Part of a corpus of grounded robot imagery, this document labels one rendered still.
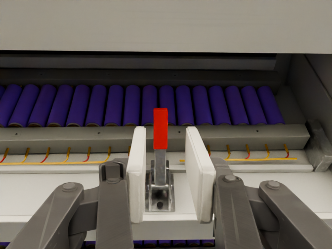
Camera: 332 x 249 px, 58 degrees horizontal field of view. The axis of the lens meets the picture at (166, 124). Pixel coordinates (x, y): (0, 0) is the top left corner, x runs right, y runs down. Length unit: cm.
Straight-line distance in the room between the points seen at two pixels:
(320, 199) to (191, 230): 13
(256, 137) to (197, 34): 15
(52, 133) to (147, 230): 14
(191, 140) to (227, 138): 13
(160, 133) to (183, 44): 8
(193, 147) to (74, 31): 11
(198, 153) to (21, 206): 20
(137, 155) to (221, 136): 17
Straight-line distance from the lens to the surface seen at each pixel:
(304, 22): 22
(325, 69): 37
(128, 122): 32
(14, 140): 33
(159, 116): 25
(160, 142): 25
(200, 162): 15
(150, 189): 27
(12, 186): 33
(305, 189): 33
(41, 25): 22
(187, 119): 33
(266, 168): 32
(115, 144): 31
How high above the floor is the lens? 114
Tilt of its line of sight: 29 degrees down
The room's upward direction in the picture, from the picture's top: 1 degrees clockwise
